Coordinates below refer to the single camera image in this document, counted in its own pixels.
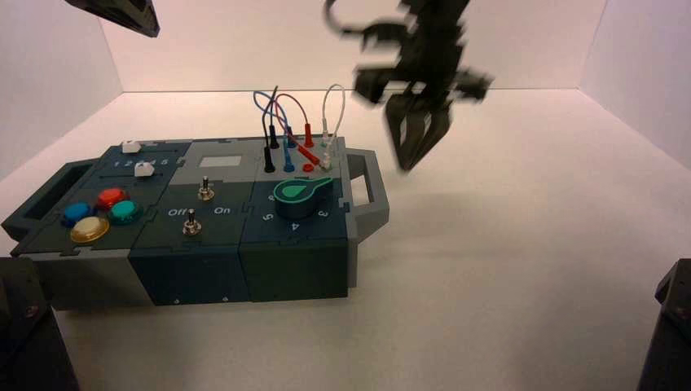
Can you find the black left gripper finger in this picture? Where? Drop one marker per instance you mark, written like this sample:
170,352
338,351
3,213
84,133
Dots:
124,13

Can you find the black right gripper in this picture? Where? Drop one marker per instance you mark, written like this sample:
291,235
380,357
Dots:
432,59

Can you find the dark teal grey task box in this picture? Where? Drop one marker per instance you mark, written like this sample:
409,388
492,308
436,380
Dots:
216,270

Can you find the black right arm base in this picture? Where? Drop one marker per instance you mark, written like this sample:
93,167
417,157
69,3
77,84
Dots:
669,334

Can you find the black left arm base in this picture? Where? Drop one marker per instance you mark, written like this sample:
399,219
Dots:
27,334

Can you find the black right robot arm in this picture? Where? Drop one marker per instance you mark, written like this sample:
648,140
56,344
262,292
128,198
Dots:
434,11

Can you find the white slider knob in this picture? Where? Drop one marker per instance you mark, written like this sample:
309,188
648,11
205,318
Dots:
144,170
131,147

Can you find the green rotary selector knob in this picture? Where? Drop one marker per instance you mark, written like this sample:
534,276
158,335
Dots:
299,199

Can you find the red round push button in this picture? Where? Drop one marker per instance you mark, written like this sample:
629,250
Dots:
111,198

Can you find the teal round push button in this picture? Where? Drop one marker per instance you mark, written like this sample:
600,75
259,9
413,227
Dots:
125,211

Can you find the blue round push button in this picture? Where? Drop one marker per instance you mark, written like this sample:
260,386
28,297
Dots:
76,213

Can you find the yellow round push button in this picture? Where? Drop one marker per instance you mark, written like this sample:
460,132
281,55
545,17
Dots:
89,229

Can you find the metal toggle switch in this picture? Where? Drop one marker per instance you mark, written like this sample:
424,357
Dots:
205,191
191,225

